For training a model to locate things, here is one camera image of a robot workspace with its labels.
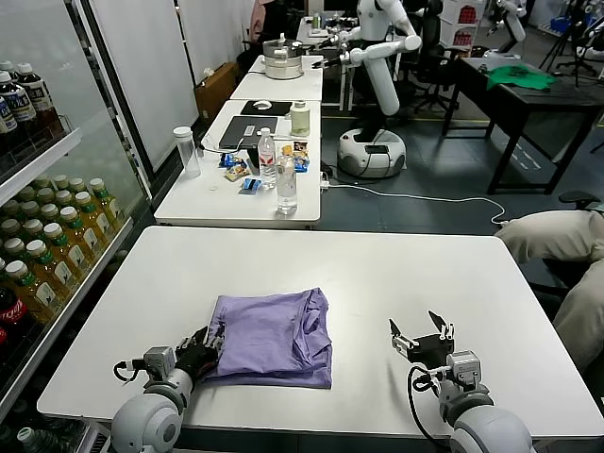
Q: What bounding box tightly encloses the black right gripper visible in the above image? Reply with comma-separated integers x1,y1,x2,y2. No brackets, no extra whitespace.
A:
388,309,457,367

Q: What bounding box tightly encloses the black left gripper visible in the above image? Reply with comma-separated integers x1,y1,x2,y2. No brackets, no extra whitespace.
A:
174,321,227,381

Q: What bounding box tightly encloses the purple t-shirt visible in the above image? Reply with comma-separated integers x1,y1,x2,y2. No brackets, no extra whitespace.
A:
202,287,334,391

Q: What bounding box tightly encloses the white table with snacks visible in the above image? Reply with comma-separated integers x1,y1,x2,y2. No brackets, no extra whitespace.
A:
154,98,323,227

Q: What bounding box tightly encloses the person in beige trousers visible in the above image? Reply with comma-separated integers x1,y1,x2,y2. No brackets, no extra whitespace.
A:
494,207,604,374

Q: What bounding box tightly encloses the clear unlabelled water bottle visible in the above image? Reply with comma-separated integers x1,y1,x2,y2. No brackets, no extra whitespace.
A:
275,154,300,217

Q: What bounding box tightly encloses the clear tumbler white lid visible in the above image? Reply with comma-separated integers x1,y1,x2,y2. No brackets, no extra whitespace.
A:
172,126,203,179

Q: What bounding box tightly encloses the small black stand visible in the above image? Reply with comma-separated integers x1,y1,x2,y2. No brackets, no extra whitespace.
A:
244,145,263,174

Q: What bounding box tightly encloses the red label water bottle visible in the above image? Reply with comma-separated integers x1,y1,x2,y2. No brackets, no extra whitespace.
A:
257,127,278,191

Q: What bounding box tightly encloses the red label cola bottle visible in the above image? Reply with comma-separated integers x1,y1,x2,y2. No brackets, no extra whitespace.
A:
0,285,37,350

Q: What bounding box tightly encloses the dark bottle white cap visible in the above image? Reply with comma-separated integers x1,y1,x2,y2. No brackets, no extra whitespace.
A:
16,427,58,453

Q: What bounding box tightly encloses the dark grey laptop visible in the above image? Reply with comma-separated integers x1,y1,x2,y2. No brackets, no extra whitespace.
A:
219,115,280,150

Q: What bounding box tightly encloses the pale green jar cream lid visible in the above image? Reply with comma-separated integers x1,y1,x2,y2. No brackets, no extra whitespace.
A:
289,100,311,138

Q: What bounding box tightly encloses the black mouse pad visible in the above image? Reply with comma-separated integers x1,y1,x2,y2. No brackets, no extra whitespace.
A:
239,98,293,117

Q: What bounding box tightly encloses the glass door drinks cabinet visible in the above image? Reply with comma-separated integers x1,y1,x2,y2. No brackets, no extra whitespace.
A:
0,0,157,426

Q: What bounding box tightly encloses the brown cardboard box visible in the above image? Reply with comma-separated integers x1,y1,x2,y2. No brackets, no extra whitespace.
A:
193,60,240,125

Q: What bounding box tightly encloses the white table with pot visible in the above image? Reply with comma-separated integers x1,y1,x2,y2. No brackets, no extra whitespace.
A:
229,54,325,103

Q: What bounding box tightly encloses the white humanoid robot body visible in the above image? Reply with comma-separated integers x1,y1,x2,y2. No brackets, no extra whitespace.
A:
337,0,410,179

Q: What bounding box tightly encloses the black work table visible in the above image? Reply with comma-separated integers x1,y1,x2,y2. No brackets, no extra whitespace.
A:
452,55,604,195

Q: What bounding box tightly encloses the green cloth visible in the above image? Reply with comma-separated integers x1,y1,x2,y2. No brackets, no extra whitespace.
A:
485,63,558,92

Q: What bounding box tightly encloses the steel steamer pot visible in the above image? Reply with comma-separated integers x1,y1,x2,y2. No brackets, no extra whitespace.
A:
261,32,306,80

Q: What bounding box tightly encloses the white shelf with red boxes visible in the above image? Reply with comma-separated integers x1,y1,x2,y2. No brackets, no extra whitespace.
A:
441,0,482,48

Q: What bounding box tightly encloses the black office chair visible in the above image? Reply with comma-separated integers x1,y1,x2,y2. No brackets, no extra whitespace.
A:
400,0,461,114

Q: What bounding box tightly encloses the person in pink top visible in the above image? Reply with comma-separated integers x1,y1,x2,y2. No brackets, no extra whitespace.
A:
249,0,273,46

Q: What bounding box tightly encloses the white slim robot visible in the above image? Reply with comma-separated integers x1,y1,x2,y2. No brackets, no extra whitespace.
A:
488,0,528,60

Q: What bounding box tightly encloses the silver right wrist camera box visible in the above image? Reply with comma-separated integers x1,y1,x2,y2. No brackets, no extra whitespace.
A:
445,349,482,391

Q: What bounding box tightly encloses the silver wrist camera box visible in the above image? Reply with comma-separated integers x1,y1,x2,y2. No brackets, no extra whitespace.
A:
445,349,482,391
141,346,176,378

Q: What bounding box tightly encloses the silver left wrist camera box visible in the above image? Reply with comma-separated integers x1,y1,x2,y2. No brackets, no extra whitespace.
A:
141,346,176,378

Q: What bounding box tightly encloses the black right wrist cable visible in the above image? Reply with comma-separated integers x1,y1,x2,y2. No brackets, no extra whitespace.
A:
406,363,449,443

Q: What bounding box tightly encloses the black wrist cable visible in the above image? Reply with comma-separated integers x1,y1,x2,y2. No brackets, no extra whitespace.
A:
406,363,449,443
112,361,145,383

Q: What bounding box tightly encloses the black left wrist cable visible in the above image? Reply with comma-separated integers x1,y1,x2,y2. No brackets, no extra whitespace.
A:
112,361,145,383

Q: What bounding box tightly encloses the long white power cable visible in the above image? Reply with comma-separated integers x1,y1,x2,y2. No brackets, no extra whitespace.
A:
327,181,511,227

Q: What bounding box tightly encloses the thin white charging cable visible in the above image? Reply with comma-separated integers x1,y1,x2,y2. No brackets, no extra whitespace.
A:
200,134,260,155

